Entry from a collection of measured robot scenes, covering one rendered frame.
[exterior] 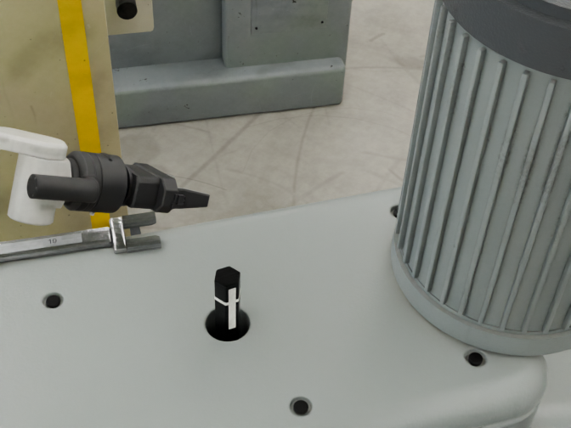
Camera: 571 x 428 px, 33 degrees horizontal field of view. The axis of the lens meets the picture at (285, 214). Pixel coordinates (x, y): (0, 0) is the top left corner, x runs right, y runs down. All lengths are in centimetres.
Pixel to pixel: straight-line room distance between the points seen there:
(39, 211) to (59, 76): 138
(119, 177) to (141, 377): 69
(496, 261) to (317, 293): 17
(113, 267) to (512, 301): 34
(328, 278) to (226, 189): 278
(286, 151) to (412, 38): 96
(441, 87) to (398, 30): 378
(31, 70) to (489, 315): 210
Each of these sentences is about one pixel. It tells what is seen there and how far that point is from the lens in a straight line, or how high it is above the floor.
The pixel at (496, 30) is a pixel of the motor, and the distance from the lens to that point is 61.
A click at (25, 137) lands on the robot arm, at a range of 138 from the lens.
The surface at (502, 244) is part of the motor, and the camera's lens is 71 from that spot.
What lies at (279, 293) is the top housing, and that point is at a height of 189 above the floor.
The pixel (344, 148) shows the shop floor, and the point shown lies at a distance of 380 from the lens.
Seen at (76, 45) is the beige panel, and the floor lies 96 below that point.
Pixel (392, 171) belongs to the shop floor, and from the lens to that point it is 373.
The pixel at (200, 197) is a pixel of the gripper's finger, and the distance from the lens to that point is 149.
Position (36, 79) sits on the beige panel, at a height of 86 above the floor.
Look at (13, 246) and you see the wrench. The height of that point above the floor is 190.
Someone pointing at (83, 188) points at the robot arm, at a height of 157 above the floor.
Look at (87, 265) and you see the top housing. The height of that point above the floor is 189.
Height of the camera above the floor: 252
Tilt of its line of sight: 46 degrees down
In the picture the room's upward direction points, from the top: 3 degrees clockwise
